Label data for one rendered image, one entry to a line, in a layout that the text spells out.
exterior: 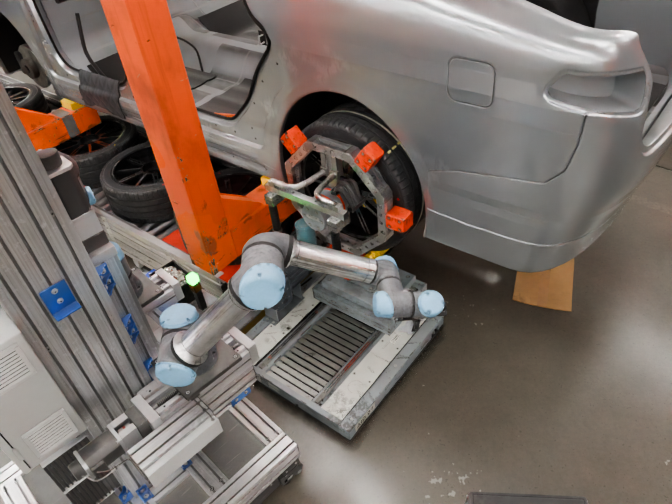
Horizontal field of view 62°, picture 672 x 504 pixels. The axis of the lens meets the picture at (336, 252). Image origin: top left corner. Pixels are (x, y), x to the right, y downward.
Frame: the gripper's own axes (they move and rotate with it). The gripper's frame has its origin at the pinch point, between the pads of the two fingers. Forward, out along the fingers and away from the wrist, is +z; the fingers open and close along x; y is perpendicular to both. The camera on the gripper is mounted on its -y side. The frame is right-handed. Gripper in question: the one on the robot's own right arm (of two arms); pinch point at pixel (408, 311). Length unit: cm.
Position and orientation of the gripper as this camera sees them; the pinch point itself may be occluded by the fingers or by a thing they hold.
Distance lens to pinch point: 194.8
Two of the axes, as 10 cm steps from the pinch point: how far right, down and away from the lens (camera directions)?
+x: 0.6, 9.8, -1.7
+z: -1.3, 1.8, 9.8
